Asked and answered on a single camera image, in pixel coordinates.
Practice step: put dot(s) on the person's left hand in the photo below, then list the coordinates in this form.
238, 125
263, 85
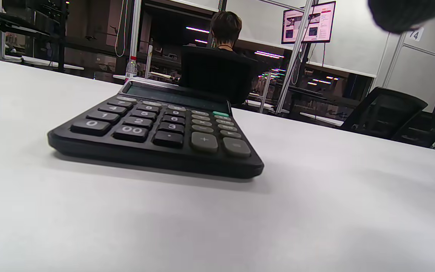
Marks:
402, 15

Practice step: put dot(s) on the black desktop calculator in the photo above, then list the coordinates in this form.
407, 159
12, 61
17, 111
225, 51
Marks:
145, 124

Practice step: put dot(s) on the black mesh office chair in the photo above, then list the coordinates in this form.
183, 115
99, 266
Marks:
383, 113

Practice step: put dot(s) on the black swivel office chair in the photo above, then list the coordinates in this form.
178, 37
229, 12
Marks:
217, 75

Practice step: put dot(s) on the clear red-capped water bottle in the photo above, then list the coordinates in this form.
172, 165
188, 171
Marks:
131, 70

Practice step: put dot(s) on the wall-mounted monitor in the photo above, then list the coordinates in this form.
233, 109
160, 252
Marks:
315, 22

